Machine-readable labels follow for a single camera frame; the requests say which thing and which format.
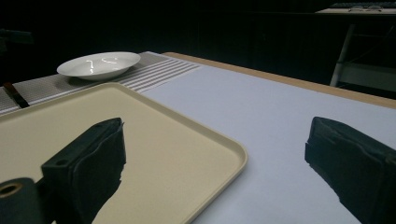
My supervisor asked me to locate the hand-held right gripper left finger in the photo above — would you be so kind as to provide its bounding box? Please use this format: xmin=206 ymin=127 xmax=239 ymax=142
xmin=40 ymin=117 xmax=127 ymax=224

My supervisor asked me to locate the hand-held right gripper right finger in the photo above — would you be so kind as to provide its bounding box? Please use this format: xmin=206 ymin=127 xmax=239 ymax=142
xmin=304 ymin=116 xmax=396 ymax=224

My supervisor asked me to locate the beige plastic tray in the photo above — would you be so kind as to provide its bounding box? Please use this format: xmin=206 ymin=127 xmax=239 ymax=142
xmin=0 ymin=82 xmax=249 ymax=224

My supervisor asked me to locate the white metal stand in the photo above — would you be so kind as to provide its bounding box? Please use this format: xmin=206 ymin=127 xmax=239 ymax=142
xmin=330 ymin=23 xmax=396 ymax=93

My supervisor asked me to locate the white shallow plate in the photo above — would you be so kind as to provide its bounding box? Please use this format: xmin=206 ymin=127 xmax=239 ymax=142
xmin=56 ymin=51 xmax=142 ymax=81

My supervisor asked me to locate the grey striped placemat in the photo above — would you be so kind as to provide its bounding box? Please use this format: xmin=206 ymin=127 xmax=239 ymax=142
xmin=0 ymin=50 xmax=202 ymax=116

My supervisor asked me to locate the light shelf with objects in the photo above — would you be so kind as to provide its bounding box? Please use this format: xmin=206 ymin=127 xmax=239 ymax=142
xmin=315 ymin=1 xmax=396 ymax=15

